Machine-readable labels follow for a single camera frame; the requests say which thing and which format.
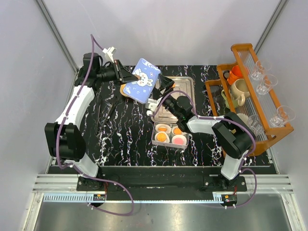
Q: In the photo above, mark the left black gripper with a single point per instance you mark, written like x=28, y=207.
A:
x=122, y=74

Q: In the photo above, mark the large steel baking tray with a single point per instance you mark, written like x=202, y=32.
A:
x=185, y=84

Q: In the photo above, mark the white paper cupcake liner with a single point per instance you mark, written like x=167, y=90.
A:
x=182, y=136
x=183, y=133
x=167, y=140
x=163, y=125

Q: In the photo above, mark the yellow plate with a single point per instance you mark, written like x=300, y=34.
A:
x=122, y=90

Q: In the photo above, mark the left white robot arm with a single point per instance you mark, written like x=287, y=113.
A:
x=64, y=138

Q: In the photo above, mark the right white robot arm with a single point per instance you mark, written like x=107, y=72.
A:
x=233, y=135

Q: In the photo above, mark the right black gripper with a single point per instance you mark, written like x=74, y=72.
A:
x=165, y=83

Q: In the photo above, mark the metal serving tongs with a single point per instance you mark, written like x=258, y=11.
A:
x=105, y=110

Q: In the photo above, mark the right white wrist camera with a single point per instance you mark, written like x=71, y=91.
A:
x=152, y=106

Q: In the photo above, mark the light green cup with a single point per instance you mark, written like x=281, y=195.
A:
x=226, y=101

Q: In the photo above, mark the aluminium frame rail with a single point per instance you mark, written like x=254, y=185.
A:
x=56, y=33

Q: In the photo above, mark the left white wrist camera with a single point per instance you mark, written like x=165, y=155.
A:
x=108, y=54

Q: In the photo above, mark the orange cup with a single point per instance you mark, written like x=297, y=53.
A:
x=232, y=75

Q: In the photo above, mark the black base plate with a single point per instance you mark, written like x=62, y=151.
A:
x=162, y=183

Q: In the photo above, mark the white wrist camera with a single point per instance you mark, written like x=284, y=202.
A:
x=108, y=54
x=152, y=106

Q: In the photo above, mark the golden round biscuit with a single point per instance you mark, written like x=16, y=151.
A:
x=161, y=137
x=162, y=129

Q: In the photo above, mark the pink round cookie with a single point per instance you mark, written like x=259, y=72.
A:
x=178, y=140

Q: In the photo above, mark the golden flower-shaped biscuit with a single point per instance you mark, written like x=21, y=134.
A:
x=177, y=131

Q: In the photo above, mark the yellow mug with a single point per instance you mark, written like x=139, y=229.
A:
x=243, y=117

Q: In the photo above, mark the wooden shelf rack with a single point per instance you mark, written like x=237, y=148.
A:
x=265, y=106

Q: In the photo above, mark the beige ceramic mug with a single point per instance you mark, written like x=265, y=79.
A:
x=240, y=91

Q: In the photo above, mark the clear glass cup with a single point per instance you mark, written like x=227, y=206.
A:
x=284, y=115
x=260, y=69
x=255, y=125
x=266, y=84

